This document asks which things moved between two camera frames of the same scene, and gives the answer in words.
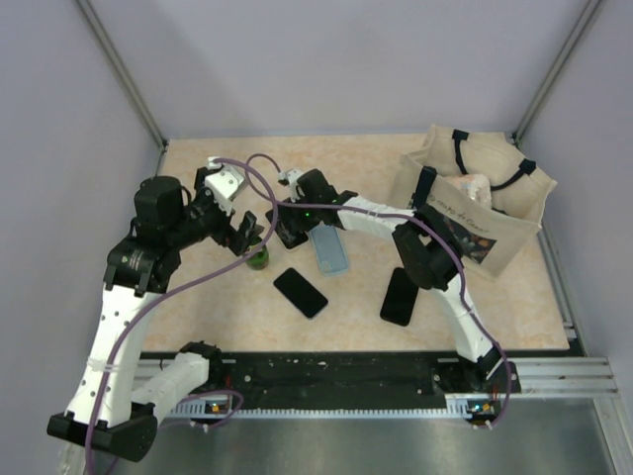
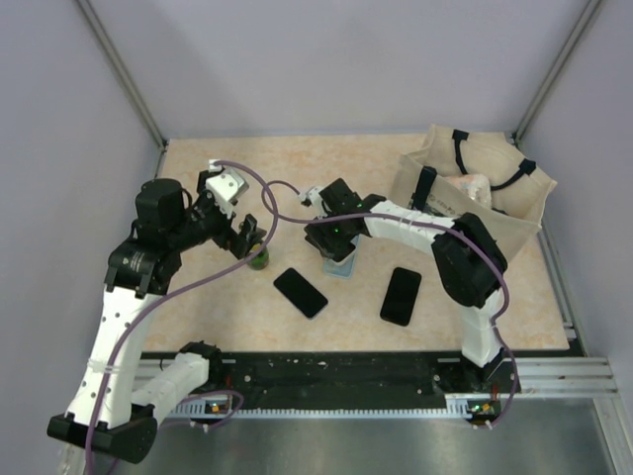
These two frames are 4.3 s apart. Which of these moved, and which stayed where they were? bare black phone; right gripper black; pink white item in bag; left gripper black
Moved: right gripper black
Stayed: bare black phone; left gripper black; pink white item in bag
